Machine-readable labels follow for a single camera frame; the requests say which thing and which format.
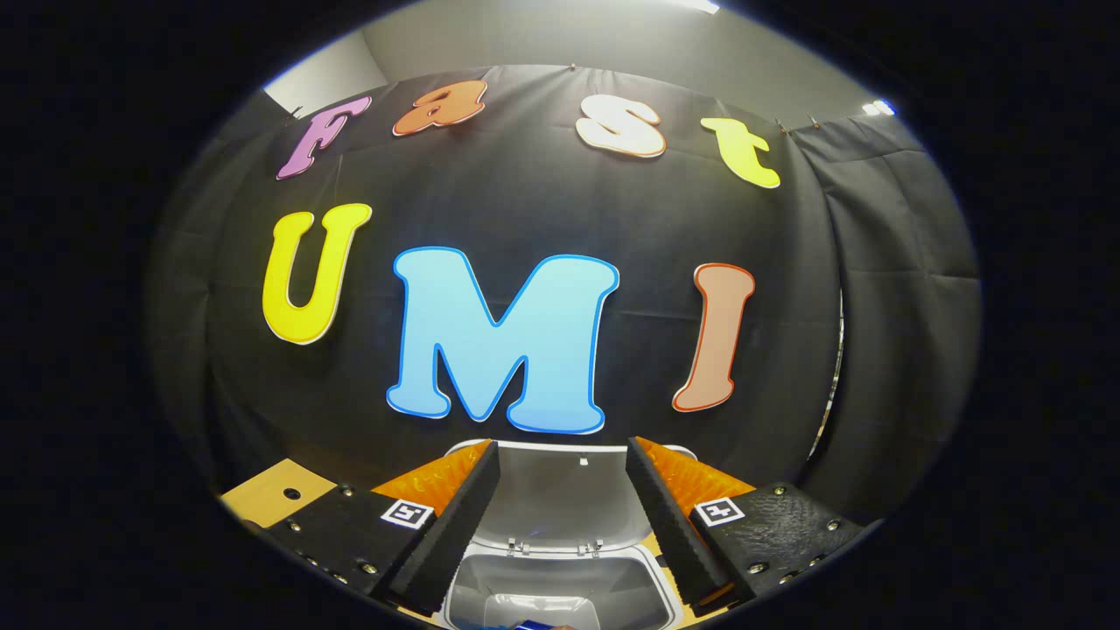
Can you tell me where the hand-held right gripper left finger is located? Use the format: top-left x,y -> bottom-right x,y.
262,440 -> 501,618

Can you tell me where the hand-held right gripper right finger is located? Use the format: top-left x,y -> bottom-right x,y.
625,436 -> 867,613

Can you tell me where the wooden desktop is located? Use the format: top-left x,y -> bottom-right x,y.
219,458 -> 736,630

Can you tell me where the white desktop garbage bin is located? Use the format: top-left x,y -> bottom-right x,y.
440,440 -> 701,630

